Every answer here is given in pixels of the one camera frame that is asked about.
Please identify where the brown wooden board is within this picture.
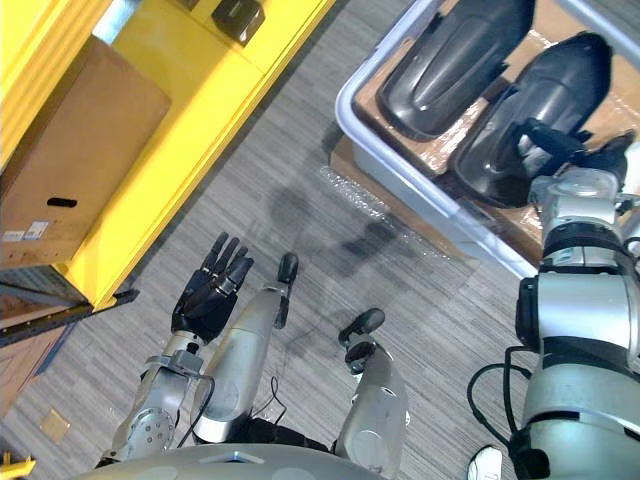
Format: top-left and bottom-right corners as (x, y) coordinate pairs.
(0, 295), (77, 417)

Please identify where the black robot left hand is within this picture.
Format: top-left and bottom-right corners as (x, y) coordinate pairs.
(170, 231), (255, 345)

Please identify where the grey plastic bin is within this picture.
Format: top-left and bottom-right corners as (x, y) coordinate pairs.
(334, 0), (640, 279)

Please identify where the large brown cardboard carton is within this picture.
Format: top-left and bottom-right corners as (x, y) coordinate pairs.
(0, 37), (173, 272)

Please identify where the dark robot foot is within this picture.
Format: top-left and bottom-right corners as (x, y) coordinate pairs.
(338, 308), (387, 347)
(276, 252), (301, 287)

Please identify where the yellow metal bracket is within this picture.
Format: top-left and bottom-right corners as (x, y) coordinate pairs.
(0, 453), (38, 480)

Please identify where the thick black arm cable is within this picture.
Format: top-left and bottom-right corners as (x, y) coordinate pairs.
(466, 344), (534, 451)

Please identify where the silver robot right leg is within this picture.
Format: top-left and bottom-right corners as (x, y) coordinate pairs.
(333, 344), (410, 477)

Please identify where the white carton label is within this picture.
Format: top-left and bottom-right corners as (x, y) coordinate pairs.
(1, 219), (51, 244)

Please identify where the black steel shelf beam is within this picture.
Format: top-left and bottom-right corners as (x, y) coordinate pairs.
(0, 288), (142, 349)

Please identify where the yellow metal shelf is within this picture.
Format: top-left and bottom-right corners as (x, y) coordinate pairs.
(0, 0), (336, 312)

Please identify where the brass floor plate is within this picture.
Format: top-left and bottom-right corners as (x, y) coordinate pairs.
(38, 407), (72, 444)

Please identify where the black plastic housing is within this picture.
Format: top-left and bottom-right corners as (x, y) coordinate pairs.
(375, 0), (537, 143)
(451, 30), (616, 209)

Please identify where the silver robot torso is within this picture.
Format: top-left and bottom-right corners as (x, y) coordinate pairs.
(74, 443), (389, 480)

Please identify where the white rounded object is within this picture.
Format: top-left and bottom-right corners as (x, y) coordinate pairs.
(466, 445), (504, 480)

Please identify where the clear bubble wrap sheet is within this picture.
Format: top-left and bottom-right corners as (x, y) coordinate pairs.
(318, 166), (482, 302)

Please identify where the dark robot right foot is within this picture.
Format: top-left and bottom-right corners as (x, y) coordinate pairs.
(338, 308), (387, 347)

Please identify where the small black plastic part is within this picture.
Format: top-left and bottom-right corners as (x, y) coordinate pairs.
(209, 0), (267, 48)

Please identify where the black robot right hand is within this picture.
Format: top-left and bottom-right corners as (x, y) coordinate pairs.
(508, 118), (639, 182)

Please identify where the dark robot left foot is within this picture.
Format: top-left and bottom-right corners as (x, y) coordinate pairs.
(276, 252), (301, 287)

